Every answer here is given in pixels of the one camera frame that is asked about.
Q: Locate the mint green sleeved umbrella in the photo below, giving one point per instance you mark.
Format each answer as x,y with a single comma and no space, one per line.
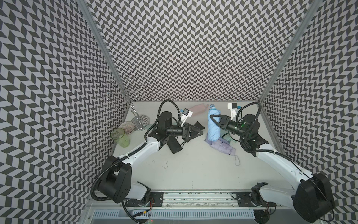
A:
227,137

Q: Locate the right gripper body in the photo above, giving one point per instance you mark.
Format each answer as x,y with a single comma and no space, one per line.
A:
230,125

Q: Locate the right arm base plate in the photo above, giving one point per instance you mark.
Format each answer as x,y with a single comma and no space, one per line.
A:
243,198

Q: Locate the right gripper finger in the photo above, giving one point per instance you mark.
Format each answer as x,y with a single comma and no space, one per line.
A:
216,117
215,126

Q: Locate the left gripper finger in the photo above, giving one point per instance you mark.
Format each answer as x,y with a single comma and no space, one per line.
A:
194,128
195,133

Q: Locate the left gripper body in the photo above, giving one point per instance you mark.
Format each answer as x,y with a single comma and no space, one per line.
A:
185,135

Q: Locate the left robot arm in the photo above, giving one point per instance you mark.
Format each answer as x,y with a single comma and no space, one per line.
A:
115,179

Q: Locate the ribbed glass bowl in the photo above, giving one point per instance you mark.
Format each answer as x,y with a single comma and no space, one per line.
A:
128,127

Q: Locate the pink sleeved umbrella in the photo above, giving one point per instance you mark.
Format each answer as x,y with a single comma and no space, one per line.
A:
198,109

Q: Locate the green drinking glass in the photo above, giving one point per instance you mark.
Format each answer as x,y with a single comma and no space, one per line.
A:
120,137

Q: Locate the wire glass rack stand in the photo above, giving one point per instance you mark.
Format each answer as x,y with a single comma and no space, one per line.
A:
140,121

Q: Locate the lavender sleeved umbrella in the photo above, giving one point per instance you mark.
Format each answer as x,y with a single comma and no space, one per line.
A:
226,149

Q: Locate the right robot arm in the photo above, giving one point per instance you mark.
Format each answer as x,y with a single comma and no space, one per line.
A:
310,194

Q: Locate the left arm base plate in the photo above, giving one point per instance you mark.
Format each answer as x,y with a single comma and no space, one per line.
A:
154,198

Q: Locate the blue sleeved umbrella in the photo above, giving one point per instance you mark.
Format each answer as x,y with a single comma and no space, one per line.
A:
213,135

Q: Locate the black sleeved umbrella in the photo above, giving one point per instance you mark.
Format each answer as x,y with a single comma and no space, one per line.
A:
174,145
199,126

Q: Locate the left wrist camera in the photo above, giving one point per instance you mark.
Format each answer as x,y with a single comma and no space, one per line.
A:
185,114

